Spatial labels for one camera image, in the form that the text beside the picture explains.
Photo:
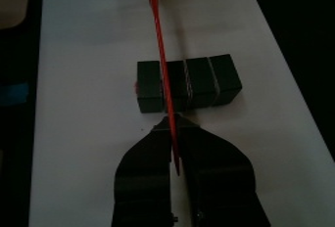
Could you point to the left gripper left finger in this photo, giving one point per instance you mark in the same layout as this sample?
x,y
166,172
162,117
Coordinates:
x,y
139,172

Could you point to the light wooden board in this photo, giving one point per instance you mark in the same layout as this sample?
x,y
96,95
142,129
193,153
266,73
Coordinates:
x,y
12,2

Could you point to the black toy sushi roll slice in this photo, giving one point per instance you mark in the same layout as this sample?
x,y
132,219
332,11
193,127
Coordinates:
x,y
147,87
199,81
178,84
226,77

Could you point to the white cutting board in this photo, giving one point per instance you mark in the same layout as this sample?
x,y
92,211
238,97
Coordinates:
x,y
87,107

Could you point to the blue tape patch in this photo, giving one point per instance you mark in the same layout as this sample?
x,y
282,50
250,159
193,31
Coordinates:
x,y
12,94

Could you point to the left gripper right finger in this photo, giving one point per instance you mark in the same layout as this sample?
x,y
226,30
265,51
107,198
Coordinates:
x,y
217,178

